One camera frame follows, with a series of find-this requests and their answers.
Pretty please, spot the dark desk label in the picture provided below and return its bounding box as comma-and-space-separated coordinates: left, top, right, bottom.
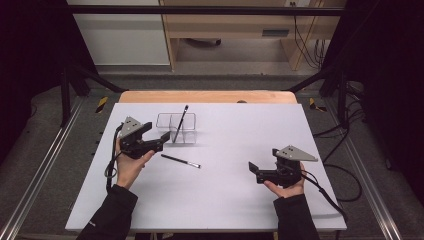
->
261, 28, 290, 38

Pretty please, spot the dark curtain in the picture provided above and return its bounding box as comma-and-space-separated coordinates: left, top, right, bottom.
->
0, 0, 98, 165
321, 0, 424, 203

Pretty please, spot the black floor cable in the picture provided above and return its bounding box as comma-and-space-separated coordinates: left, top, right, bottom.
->
313, 99, 365, 203

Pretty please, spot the person's left hand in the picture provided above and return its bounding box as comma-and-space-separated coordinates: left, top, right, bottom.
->
114, 137, 157, 191

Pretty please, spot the white cabinet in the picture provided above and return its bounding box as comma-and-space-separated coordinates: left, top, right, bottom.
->
65, 0, 172, 67

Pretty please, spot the person's right hand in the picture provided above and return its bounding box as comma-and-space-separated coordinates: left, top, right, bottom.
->
263, 162, 307, 200

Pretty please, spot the clear acrylic organizer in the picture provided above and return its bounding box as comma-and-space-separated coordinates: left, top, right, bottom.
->
155, 112, 198, 145

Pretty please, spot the black metal crossbar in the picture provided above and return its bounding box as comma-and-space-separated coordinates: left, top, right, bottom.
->
65, 4, 345, 16

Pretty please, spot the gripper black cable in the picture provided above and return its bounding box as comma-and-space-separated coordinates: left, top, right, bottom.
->
299, 169, 349, 224
104, 123, 125, 194

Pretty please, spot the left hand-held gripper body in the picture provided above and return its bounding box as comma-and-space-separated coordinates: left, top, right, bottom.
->
118, 116, 156, 160

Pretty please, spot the wooden table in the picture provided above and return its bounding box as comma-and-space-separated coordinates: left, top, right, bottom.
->
118, 89, 298, 105

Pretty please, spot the black makeup brush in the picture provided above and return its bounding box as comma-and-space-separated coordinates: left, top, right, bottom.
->
171, 104, 190, 144
160, 153, 202, 169

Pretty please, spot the black desk cable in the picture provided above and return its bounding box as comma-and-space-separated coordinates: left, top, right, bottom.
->
291, 1, 328, 70

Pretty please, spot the aluminium floor rail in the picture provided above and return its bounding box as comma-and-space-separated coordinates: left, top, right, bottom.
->
0, 95, 85, 240
323, 99, 405, 240

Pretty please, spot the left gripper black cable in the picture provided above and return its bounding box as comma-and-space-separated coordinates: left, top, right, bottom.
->
104, 123, 125, 194

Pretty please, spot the beige wooden desk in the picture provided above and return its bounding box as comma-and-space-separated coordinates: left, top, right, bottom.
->
159, 0, 348, 72

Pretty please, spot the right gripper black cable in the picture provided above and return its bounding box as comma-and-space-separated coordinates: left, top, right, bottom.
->
299, 169, 349, 224

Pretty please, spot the black metal stand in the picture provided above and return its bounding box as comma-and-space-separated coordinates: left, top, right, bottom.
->
285, 64, 349, 128
59, 62, 129, 128

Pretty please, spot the yellow black floor tape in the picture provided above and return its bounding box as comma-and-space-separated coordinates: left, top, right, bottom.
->
95, 96, 110, 114
308, 97, 328, 113

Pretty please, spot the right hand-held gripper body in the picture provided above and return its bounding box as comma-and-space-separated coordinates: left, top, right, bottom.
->
275, 144, 319, 189

